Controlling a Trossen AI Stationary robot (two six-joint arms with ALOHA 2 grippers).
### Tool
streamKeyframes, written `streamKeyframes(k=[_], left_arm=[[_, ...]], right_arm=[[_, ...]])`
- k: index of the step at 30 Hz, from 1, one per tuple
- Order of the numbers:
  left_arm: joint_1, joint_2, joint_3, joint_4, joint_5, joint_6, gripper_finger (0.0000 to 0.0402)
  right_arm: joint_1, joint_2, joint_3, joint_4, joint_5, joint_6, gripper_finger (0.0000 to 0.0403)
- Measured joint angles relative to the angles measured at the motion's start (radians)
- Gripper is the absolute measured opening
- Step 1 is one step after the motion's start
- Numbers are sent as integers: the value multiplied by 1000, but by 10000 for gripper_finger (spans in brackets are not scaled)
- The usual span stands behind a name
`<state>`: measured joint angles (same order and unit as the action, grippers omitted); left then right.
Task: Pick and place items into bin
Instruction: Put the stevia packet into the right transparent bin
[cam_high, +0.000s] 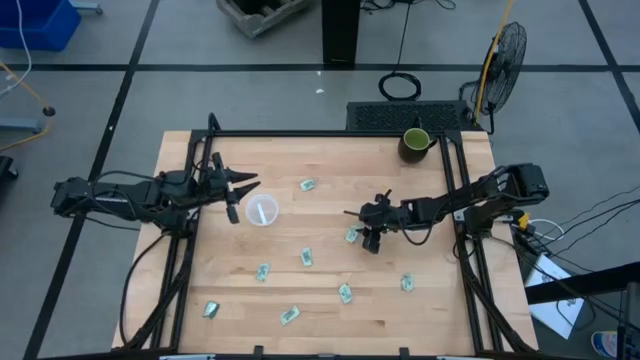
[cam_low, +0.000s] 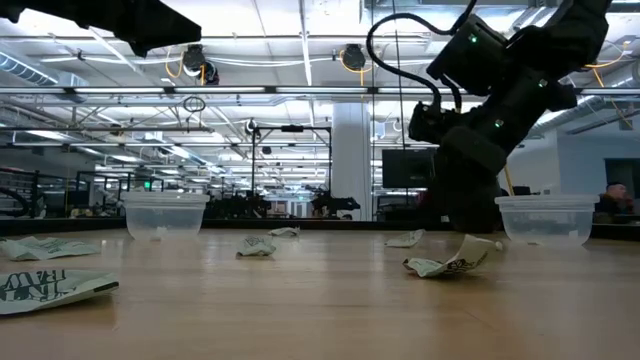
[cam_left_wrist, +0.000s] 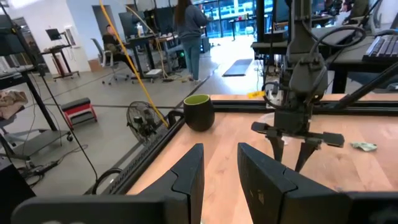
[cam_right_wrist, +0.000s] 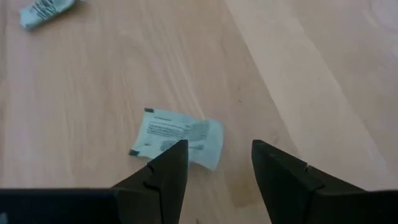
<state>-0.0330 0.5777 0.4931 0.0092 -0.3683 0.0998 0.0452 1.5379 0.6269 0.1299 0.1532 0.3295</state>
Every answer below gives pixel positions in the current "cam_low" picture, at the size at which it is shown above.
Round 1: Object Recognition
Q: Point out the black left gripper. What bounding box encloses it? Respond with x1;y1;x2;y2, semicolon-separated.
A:
0;0;203;58

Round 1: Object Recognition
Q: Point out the curled printed paper wrapper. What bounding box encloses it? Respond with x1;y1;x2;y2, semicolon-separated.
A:
402;234;504;279

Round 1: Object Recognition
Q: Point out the small white paper wrapper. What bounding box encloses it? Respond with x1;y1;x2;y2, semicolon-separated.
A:
384;228;427;249

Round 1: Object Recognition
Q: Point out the large printed paper wrapper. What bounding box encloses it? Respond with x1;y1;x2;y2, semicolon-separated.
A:
0;269;121;317

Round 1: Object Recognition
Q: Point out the black round bin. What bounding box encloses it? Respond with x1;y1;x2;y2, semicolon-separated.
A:
448;199;504;234

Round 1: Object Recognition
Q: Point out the black monitor screen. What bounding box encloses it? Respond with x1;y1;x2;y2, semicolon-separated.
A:
381;148;437;190

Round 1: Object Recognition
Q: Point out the long overhead light bar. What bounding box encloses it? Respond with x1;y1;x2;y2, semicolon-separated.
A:
0;85;640;97

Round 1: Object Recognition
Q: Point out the clear plastic tub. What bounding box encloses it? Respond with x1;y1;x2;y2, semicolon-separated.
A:
494;193;600;248
122;192;211;242

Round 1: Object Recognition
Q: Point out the white square pillar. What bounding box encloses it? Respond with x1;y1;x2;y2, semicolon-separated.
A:
331;102;374;222

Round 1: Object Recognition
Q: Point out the person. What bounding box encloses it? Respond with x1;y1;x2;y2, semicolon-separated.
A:
594;181;636;217

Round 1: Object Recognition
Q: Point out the black storage rack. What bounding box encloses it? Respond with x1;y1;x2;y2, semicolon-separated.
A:
0;167;45;219

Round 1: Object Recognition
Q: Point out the black ceiling cable reel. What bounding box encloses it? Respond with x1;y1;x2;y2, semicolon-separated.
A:
339;43;369;74
181;43;221;86

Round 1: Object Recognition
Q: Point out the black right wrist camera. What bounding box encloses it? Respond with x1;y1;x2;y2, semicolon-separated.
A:
408;101;451;145

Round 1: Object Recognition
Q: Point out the coiled black hanging cable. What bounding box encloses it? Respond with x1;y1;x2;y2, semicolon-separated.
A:
182;95;207;114

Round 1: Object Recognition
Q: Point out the thin black hanging cable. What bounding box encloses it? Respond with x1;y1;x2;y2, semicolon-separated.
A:
391;0;407;150

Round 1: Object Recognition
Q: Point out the silver ventilation duct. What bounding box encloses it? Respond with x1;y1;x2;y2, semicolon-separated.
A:
0;49;89;104

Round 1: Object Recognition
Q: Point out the black looped camera cable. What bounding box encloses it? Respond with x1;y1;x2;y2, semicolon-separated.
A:
366;0;479;114

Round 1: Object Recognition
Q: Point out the black metal rig frame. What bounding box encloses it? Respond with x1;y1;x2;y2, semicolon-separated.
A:
251;124;333;201

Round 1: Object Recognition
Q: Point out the black table edge rail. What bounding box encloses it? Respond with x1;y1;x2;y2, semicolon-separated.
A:
0;217;640;240

